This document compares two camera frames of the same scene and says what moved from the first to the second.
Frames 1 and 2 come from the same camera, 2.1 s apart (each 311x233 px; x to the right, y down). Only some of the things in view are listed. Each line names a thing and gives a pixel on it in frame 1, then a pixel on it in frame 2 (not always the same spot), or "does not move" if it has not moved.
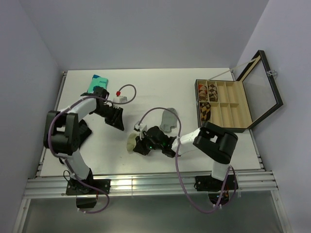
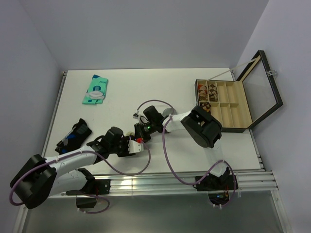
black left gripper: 116,121 -> 126,140
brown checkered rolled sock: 213,92 does not move
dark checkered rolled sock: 205,111 does not move
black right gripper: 140,146 -> 140,132
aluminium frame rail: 259,181 does not move
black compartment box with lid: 238,105 does not move
